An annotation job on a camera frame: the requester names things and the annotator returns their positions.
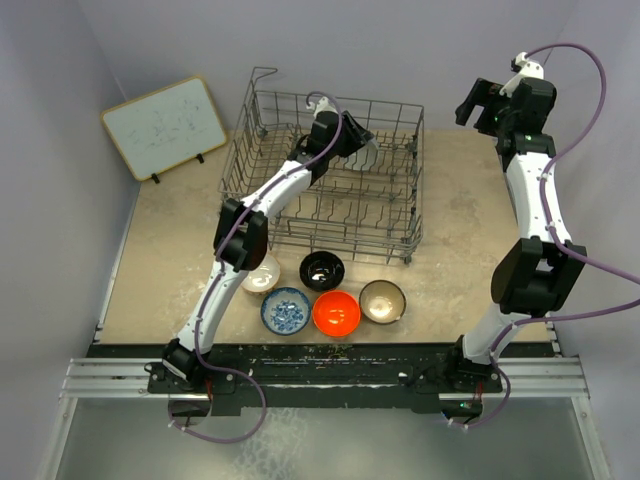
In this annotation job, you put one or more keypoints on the black glossy bowl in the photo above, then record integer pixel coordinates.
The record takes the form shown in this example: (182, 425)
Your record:
(321, 271)

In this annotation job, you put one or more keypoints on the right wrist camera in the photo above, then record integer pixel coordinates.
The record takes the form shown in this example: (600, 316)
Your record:
(523, 68)

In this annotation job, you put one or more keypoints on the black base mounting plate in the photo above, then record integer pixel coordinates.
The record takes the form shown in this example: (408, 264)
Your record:
(369, 375)

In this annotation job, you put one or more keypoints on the white ceramic bowl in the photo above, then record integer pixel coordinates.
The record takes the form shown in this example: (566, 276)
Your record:
(363, 159)

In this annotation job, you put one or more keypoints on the small whiteboard with wood frame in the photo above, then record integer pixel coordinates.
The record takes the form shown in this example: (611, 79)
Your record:
(165, 128)

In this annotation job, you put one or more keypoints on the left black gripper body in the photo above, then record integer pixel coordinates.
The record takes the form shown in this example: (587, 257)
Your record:
(333, 157)

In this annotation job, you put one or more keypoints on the orange bowl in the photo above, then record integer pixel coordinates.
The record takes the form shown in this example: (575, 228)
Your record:
(336, 313)

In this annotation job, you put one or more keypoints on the blue white patterned bowl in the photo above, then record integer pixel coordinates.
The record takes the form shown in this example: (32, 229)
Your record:
(285, 311)

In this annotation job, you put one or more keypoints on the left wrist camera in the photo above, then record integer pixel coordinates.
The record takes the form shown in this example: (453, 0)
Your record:
(322, 105)

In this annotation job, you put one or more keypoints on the brown rimmed cream bowl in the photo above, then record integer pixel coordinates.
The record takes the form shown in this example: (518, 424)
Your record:
(382, 302)

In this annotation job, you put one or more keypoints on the grey wire dish rack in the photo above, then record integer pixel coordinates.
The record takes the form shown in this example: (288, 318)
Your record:
(362, 215)

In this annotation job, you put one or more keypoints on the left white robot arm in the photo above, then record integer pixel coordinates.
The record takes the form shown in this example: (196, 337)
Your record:
(241, 239)

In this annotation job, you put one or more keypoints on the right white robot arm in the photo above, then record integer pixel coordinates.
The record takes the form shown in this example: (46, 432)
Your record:
(539, 271)

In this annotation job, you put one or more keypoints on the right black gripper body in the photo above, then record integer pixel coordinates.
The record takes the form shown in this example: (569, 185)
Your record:
(507, 120)

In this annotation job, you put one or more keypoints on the beige white bowl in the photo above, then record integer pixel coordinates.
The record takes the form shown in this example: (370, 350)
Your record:
(264, 278)

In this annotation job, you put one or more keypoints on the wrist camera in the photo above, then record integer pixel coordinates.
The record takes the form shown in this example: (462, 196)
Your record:
(523, 68)
(322, 105)

